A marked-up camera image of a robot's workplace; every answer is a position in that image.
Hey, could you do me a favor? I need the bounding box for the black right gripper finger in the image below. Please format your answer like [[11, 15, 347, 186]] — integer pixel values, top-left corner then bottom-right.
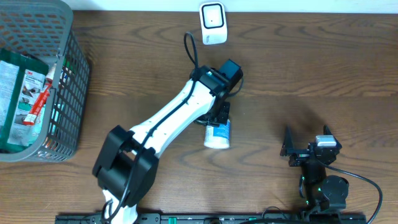
[[323, 124, 342, 149], [280, 126, 294, 156]]

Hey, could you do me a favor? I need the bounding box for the white blue round container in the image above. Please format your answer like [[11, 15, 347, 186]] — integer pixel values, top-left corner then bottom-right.
[[204, 119, 231, 149]]

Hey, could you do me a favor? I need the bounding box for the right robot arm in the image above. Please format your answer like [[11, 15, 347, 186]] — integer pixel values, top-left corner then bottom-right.
[[280, 126, 349, 222]]

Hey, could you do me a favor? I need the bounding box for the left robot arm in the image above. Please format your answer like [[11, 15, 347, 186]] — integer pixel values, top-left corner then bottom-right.
[[92, 60, 243, 223]]

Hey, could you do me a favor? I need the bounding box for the red white tube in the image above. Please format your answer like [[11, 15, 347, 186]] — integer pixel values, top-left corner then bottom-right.
[[22, 63, 57, 126]]

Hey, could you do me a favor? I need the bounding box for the grey plastic mesh basket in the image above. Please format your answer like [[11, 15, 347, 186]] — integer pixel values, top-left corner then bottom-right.
[[1, 0, 91, 162]]

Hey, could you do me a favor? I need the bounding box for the green 3M product package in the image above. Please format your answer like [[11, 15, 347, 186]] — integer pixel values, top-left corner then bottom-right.
[[1, 49, 49, 154]]

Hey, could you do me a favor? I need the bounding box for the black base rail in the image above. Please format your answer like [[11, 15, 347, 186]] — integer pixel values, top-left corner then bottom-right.
[[55, 212, 368, 224]]

